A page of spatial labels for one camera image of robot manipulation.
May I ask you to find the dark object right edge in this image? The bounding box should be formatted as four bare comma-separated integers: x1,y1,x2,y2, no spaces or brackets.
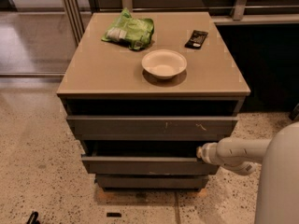
289,103,299,120

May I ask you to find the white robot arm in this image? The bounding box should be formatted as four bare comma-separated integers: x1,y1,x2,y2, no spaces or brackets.
196,122,299,224

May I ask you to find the white paper bowl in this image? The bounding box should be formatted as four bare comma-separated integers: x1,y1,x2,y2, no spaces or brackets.
141,49,187,79

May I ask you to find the grey bottom drawer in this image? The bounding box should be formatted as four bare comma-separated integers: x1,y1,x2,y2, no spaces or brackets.
95,174,208,189

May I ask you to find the black snack bar wrapper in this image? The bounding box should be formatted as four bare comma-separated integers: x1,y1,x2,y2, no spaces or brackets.
185,30,208,49

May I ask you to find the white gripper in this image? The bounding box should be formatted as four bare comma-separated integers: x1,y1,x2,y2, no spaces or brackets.
196,143,222,165

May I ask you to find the green chip bag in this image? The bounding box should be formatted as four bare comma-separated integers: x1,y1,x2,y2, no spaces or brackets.
101,8,154,51

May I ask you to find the grey drawer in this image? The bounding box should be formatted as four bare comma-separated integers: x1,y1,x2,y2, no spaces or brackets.
95,174,208,189
81,141,219,175
66,116,237,141

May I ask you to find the black object floor left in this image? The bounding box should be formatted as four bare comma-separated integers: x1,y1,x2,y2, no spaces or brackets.
26,212,40,224

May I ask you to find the grey drawer cabinet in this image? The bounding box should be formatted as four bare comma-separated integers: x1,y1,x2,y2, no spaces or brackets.
56,11,251,192

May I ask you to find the grey top drawer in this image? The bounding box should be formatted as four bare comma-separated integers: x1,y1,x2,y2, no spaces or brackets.
66,116,237,141

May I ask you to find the metal frame rail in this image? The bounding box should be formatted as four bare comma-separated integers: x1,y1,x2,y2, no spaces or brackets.
62,0,299,41

